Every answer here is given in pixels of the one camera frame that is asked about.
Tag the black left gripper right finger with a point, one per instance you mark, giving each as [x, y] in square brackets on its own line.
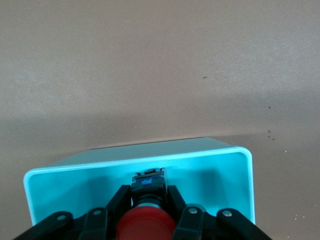
[192, 217]

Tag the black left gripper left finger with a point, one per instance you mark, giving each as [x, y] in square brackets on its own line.
[95, 220]

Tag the red push button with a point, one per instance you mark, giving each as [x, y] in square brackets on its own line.
[147, 222]

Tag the cyan plastic bin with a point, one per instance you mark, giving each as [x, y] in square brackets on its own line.
[75, 187]

